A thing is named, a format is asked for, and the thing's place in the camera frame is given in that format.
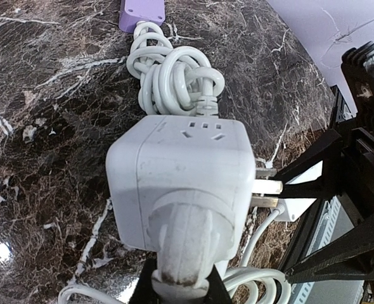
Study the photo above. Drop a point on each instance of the white plug with cable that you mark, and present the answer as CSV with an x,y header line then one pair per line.
x,y
197,234

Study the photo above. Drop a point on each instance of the white power strip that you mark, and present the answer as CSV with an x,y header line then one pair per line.
x,y
295,207

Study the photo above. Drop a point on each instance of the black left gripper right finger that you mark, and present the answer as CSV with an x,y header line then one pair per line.
x,y
217,293

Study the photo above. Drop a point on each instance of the purple power strip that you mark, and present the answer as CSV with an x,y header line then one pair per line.
x,y
133,11

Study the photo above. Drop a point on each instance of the white slotted cable duct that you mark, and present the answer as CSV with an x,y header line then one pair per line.
x,y
320,237

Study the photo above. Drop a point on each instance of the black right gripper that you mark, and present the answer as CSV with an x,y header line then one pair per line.
x,y
345,152

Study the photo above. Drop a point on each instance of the white cube socket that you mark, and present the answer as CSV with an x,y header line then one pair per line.
x,y
165,161

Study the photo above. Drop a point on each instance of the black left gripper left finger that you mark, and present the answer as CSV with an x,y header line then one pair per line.
x,y
144,293

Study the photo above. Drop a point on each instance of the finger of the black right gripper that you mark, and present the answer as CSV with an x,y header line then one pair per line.
x,y
348,258

